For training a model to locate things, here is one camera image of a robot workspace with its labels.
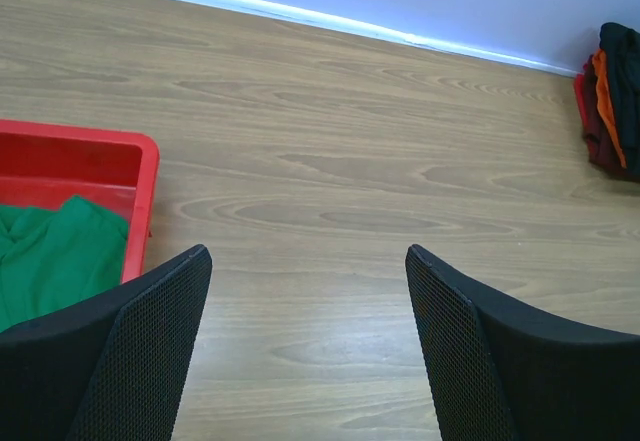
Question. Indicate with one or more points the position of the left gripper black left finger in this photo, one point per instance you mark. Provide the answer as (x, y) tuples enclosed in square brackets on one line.
[(112, 367)]

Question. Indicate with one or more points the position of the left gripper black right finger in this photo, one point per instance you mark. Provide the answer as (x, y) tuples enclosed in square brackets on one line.
[(500, 369)]

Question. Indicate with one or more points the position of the green t-shirt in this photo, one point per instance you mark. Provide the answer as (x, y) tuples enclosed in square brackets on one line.
[(52, 259)]

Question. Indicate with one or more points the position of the red plastic bin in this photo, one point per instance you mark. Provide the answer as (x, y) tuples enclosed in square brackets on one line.
[(43, 165)]

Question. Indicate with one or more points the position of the dark red folded t-shirt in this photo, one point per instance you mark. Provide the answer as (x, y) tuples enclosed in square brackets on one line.
[(599, 144)]

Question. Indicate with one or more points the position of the orange folded t-shirt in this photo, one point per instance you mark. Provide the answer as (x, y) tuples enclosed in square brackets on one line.
[(604, 103)]

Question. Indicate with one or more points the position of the black folded t-shirt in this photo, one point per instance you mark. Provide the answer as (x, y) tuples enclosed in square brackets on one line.
[(621, 46)]

